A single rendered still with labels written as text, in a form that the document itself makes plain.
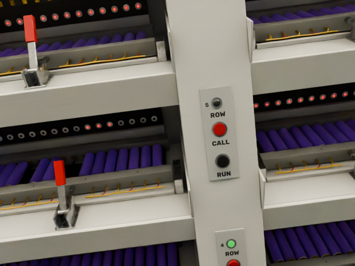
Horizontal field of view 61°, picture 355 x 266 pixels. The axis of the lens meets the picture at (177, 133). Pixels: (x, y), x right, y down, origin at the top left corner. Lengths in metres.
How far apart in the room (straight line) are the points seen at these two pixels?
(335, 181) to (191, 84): 0.26
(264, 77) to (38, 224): 0.37
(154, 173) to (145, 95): 0.14
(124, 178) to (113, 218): 0.07
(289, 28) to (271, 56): 0.08
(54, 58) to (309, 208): 0.42
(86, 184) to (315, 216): 0.34
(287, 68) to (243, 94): 0.07
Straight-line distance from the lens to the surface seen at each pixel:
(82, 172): 0.52
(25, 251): 0.50
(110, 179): 0.48
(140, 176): 0.47
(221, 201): 0.42
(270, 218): 0.46
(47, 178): 0.54
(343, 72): 0.45
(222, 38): 0.39
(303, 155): 0.50
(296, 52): 0.43
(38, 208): 0.51
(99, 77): 0.41
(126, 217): 0.45
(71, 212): 0.46
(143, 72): 0.40
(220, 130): 0.39
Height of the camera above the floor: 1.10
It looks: 10 degrees down
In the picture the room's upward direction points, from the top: 7 degrees counter-clockwise
